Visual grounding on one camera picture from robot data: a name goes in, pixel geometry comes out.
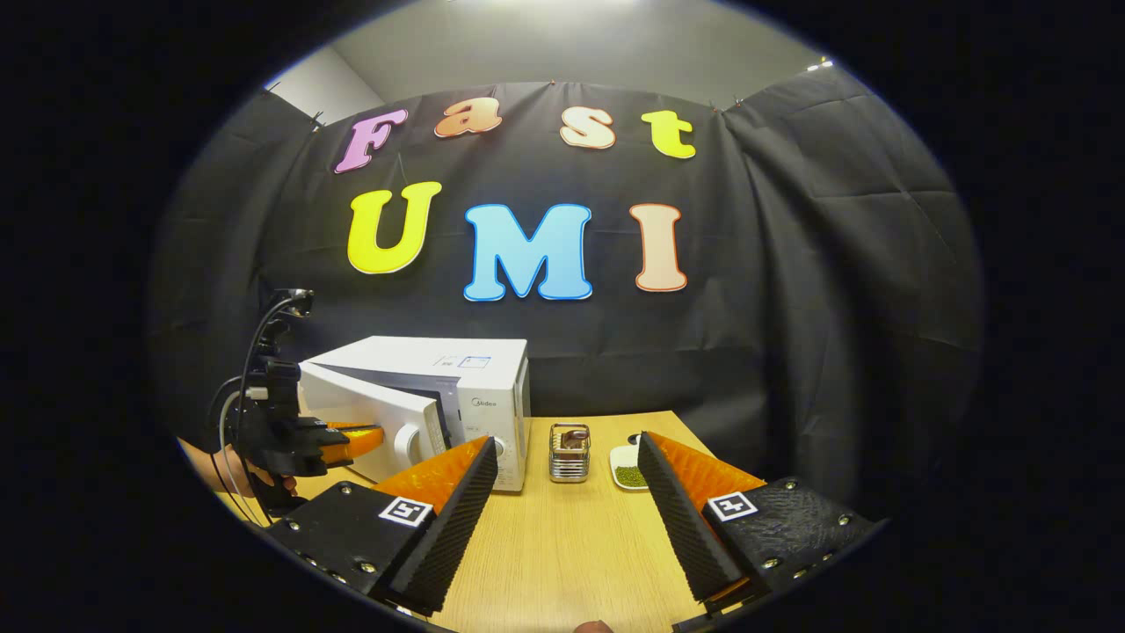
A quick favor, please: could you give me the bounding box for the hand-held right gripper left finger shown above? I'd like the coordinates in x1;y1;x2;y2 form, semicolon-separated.
264;437;500;616

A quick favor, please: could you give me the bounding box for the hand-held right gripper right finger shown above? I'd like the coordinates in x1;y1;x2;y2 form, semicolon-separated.
636;431;882;616

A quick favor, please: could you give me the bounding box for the white microwave oven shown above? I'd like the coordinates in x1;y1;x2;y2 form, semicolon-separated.
297;336;532;493

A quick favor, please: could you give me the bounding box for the small white seasoning dish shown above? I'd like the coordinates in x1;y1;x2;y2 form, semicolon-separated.
609;435;651;491

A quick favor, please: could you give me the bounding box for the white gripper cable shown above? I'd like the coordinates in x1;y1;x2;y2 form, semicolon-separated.
218;391;265;527

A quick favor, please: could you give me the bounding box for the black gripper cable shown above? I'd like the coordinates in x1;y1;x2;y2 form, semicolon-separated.
211;295;295;493

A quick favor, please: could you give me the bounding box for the metal wire basket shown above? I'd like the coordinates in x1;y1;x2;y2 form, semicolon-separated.
549;423;592;484

